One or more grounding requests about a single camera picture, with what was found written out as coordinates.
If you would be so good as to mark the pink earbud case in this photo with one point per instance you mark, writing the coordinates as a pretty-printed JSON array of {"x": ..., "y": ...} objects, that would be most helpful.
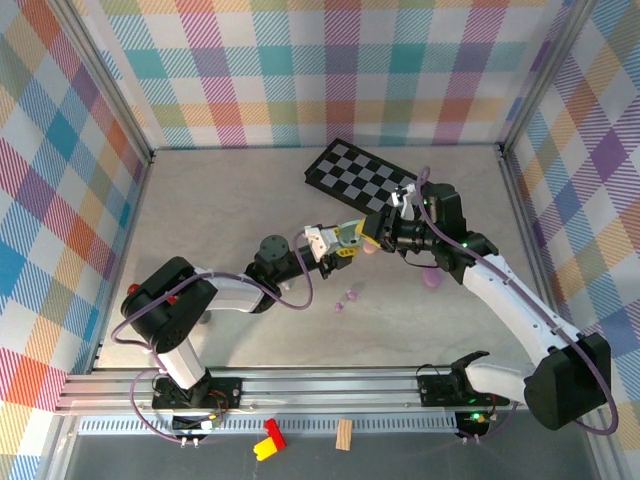
[{"x": 370, "y": 249}]

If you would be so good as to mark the purple earbud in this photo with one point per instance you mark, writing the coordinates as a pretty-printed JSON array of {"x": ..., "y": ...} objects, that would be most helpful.
[
  {"x": 352, "y": 295},
  {"x": 339, "y": 306}
]

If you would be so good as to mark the purple earbud case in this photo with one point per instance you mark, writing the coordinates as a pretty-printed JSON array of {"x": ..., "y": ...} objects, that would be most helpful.
[{"x": 431, "y": 281}]

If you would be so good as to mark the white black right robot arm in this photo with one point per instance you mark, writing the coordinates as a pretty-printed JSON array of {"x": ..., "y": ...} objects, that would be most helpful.
[{"x": 505, "y": 300}]

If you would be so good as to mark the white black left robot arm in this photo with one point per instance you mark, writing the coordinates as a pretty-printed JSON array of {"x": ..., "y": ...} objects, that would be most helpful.
[{"x": 235, "y": 295}]

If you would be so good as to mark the black grey chessboard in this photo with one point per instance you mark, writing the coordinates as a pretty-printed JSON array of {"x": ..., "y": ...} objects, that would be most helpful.
[{"x": 350, "y": 170}]

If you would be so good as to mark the red glitter toy microphone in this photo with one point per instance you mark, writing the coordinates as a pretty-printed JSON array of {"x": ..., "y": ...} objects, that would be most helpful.
[{"x": 206, "y": 318}]

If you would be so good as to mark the red toy brick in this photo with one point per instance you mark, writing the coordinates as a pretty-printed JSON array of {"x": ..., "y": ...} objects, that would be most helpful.
[{"x": 275, "y": 430}]

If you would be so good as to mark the small wooden block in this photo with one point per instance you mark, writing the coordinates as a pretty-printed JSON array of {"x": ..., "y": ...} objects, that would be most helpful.
[{"x": 344, "y": 435}]

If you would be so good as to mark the small circuit board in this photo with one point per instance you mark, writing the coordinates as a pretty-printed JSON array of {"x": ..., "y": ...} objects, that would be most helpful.
[
  {"x": 475, "y": 419},
  {"x": 200, "y": 425}
]

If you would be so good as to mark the yellow toy brick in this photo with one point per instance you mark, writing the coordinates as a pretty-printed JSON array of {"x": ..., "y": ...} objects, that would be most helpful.
[{"x": 264, "y": 450}]

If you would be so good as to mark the aluminium side rail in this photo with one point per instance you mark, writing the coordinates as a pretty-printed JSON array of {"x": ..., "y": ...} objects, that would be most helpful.
[
  {"x": 534, "y": 225},
  {"x": 132, "y": 225}
]

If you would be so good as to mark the wide aluminium base rail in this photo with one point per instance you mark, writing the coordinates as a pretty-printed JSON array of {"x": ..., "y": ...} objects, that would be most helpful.
[{"x": 325, "y": 387}]

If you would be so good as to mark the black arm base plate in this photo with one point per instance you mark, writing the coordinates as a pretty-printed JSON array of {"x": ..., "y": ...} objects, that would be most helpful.
[
  {"x": 435, "y": 392},
  {"x": 227, "y": 395}
]

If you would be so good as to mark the aluminium frame post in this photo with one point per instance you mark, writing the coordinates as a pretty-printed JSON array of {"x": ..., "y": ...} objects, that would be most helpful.
[
  {"x": 115, "y": 85},
  {"x": 57, "y": 450},
  {"x": 537, "y": 85},
  {"x": 600, "y": 450}
]

